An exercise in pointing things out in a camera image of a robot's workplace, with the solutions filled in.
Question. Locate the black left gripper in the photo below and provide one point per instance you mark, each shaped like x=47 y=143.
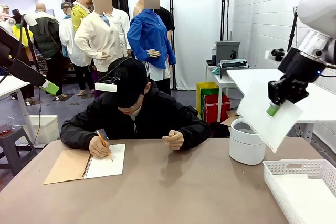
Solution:
x=8 y=48

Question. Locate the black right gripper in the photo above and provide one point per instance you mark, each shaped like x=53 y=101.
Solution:
x=302 y=69

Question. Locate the white paper sheet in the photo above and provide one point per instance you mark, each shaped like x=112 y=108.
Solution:
x=262 y=127

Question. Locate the orange pencil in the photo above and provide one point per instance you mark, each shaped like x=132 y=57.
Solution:
x=100 y=137

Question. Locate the brown cover spiral notebook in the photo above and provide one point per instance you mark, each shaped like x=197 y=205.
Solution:
x=105 y=167

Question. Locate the person right forearm black sleeve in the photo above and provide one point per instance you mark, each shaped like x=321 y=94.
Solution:
x=74 y=134

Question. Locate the person left forearm black sleeve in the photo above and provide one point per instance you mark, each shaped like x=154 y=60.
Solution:
x=197 y=137

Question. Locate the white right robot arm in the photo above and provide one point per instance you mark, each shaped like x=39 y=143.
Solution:
x=317 y=9

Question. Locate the person right hand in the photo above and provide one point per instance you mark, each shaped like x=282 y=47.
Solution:
x=98 y=149

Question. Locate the person left hand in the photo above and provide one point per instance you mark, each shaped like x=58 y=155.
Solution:
x=174 y=140

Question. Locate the yellow garment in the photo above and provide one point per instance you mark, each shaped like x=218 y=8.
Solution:
x=26 y=36

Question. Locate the brown cardboard piece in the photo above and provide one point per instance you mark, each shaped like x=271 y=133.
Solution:
x=228 y=120

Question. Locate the white desk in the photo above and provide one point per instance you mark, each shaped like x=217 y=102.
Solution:
x=323 y=103

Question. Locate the white round trash bin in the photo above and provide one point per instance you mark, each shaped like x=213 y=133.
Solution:
x=246 y=150

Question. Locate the clear bowl red contents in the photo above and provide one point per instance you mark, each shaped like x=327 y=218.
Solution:
x=5 y=125

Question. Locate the white storage box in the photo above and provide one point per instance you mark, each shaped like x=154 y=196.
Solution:
x=44 y=129

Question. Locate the red bag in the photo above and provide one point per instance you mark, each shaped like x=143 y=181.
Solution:
x=216 y=108

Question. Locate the small white side table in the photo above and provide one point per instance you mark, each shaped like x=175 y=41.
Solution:
x=223 y=82

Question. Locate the grey tray with green items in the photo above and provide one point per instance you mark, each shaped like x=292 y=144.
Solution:
x=233 y=64

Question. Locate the white perforated plastic basket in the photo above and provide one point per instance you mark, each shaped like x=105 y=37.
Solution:
x=273 y=171

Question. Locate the grey stool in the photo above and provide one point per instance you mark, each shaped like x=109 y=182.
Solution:
x=13 y=136

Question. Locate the mannequin in pink top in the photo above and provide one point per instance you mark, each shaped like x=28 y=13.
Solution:
x=4 y=9

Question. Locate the mannequin in yellow-green jacket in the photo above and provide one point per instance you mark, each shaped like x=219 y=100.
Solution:
x=77 y=16

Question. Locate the grey box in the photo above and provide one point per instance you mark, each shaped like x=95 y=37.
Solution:
x=227 y=51

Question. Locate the mannequin in cream cardigan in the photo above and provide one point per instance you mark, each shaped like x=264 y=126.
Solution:
x=99 y=37

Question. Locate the black tripod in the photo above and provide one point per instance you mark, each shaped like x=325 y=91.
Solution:
x=294 y=30

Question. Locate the stack of white paper sheets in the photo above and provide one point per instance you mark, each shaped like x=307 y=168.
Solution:
x=309 y=197

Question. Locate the black baseball cap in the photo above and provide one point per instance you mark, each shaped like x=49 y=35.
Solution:
x=128 y=82

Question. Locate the mannequin in white shirt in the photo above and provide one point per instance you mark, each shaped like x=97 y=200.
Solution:
x=122 y=30

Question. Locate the person torso black jacket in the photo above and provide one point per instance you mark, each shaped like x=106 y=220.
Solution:
x=162 y=113

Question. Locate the white backdrop cloth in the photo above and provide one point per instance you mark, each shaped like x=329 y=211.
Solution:
x=197 y=24

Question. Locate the person head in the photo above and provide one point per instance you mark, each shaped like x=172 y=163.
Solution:
x=143 y=95

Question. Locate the mannequin in blue shirt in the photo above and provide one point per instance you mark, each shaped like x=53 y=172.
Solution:
x=149 y=37

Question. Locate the tan mannequin black shirt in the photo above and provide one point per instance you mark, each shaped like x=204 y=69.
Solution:
x=137 y=3

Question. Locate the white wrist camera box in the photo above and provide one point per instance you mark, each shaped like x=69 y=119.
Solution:
x=273 y=54

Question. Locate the white head-mounted camera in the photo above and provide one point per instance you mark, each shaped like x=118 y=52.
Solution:
x=105 y=87

